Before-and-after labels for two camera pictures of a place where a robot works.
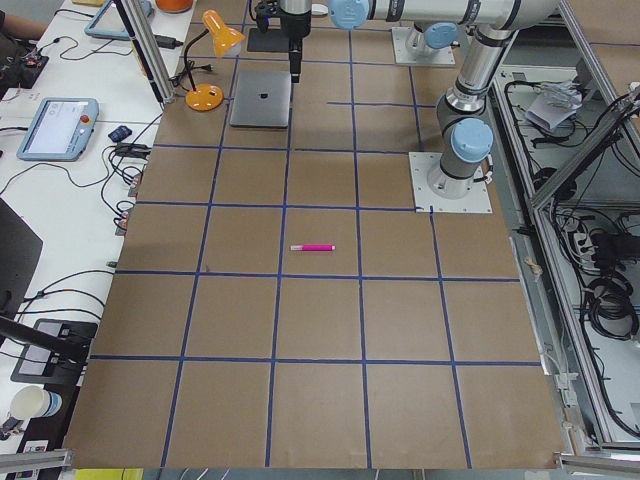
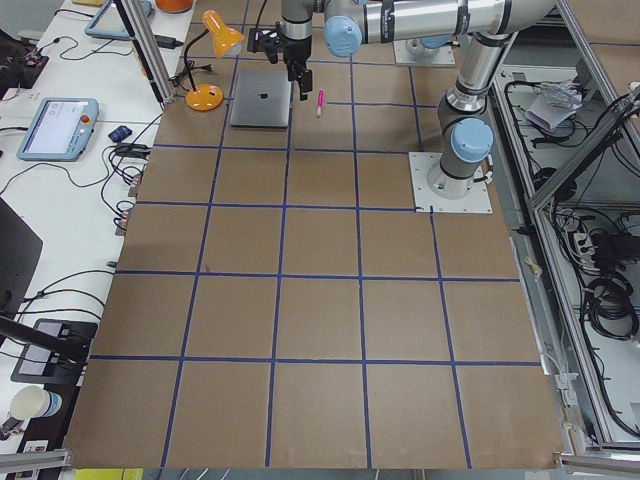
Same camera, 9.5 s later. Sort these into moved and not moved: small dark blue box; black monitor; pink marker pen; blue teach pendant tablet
Moved: pink marker pen
Not moved: small dark blue box; black monitor; blue teach pendant tablet
